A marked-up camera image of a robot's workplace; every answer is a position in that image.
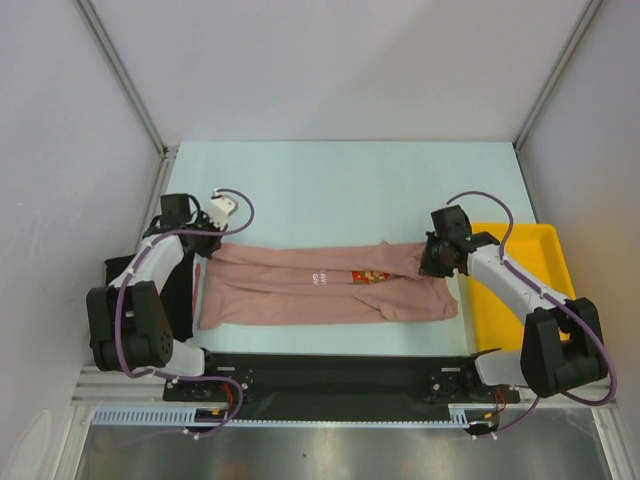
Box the white slotted cable duct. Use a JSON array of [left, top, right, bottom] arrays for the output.
[[91, 406, 497, 429]]

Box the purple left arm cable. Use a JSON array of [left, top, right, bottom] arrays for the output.
[[115, 187, 257, 381]]

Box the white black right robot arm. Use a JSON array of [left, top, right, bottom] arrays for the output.
[[420, 205, 617, 401]]

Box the aluminium corner post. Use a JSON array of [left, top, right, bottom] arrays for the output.
[[73, 0, 168, 159], [512, 0, 606, 155]]

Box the right aluminium corner post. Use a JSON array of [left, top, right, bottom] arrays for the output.
[[512, 0, 606, 155]]

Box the folded black t shirt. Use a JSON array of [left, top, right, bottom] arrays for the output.
[[87, 252, 194, 350]]

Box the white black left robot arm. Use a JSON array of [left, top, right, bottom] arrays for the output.
[[86, 194, 237, 400]]

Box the left aluminium corner post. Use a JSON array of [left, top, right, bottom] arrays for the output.
[[73, 0, 168, 159]]

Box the yellow plastic tray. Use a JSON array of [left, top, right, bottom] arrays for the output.
[[467, 224, 576, 351]]

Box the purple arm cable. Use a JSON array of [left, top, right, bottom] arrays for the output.
[[115, 187, 257, 381], [446, 190, 617, 405]]

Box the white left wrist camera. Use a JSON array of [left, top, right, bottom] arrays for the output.
[[204, 190, 239, 231]]

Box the pink t shirt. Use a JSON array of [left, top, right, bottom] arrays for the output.
[[199, 242, 458, 330]]

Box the aluminium frame rail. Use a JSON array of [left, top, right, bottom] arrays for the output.
[[72, 366, 609, 408]]

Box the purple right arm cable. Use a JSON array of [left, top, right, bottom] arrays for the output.
[[446, 190, 617, 405]]

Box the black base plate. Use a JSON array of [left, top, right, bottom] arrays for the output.
[[163, 353, 520, 419]]

